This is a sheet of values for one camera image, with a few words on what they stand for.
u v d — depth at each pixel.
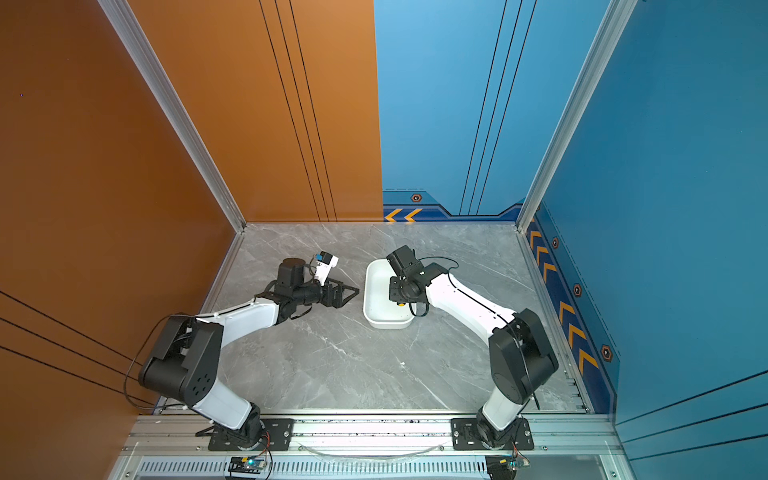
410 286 0.62
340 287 0.79
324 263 0.81
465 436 0.72
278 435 0.74
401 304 0.84
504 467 0.70
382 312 0.96
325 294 0.79
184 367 0.46
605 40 0.74
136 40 0.73
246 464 0.71
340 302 0.79
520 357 0.46
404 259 0.68
